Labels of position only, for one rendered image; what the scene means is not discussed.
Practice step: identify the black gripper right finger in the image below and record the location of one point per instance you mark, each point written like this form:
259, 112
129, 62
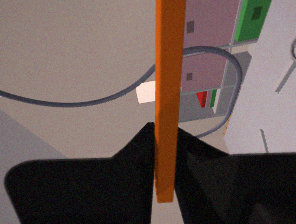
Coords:
211, 185

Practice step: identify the grey loop with straight handle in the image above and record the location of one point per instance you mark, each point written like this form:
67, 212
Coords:
263, 141
287, 69

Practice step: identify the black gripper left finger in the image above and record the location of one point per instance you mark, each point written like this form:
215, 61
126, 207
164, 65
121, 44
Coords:
120, 184

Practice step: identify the orange long bar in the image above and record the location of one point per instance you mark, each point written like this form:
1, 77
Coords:
170, 22

